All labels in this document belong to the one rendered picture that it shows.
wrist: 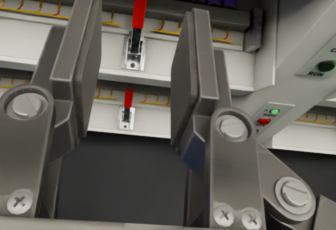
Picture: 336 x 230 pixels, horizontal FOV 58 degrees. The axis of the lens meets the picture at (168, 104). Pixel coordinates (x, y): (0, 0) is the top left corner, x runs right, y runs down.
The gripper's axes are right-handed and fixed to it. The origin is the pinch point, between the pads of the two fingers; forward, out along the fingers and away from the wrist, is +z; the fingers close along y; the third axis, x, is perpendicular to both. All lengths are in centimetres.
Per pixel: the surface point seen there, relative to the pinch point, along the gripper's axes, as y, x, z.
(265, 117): 20.6, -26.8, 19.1
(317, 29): 16.6, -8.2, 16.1
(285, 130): 31, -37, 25
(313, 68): 19.8, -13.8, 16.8
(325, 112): 37, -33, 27
